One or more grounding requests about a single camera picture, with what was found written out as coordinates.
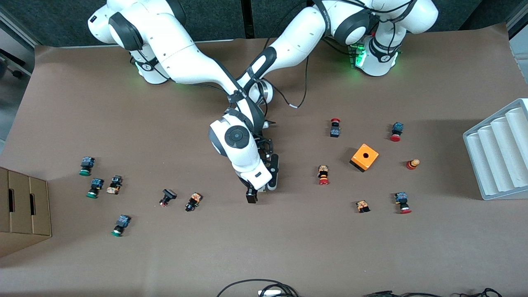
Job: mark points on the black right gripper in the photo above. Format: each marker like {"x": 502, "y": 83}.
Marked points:
{"x": 251, "y": 195}

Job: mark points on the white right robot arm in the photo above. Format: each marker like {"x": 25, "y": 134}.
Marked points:
{"x": 181, "y": 57}

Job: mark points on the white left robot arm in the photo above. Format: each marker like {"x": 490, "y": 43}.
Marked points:
{"x": 305, "y": 37}

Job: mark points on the brown paper table cover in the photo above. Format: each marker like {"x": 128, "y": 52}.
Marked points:
{"x": 264, "y": 247}

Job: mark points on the black button orange block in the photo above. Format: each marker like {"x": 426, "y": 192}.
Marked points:
{"x": 193, "y": 201}

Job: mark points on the red button orange yellow block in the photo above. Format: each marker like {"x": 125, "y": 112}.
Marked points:
{"x": 323, "y": 175}

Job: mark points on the red button black block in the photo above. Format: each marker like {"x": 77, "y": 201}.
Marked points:
{"x": 335, "y": 128}

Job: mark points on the black red push button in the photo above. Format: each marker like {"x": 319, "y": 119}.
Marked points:
{"x": 167, "y": 197}

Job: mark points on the white plug connector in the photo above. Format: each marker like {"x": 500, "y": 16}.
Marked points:
{"x": 270, "y": 293}

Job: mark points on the small orange black contact block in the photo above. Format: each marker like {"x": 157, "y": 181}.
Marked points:
{"x": 362, "y": 206}

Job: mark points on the red mushroom button blue block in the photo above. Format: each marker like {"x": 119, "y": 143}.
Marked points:
{"x": 402, "y": 202}
{"x": 397, "y": 132}

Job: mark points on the green push button blue block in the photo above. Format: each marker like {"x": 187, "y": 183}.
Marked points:
{"x": 86, "y": 166}
{"x": 95, "y": 187}
{"x": 121, "y": 225}

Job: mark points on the red yellow button head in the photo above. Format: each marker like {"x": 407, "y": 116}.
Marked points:
{"x": 412, "y": 164}

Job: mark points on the brown cardboard box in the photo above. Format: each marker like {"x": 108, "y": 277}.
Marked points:
{"x": 24, "y": 206}

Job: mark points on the grey ribbed plastic tray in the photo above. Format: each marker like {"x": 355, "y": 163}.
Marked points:
{"x": 499, "y": 156}

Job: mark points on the black floor stand leg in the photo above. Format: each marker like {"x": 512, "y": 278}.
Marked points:
{"x": 12, "y": 62}

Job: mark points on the orange button enclosure box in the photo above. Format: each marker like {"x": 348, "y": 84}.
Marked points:
{"x": 364, "y": 156}

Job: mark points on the beige black switch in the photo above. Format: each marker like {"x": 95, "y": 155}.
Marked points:
{"x": 114, "y": 185}

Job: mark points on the grey metal frame rail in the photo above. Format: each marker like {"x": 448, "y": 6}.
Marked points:
{"x": 16, "y": 28}
{"x": 517, "y": 18}

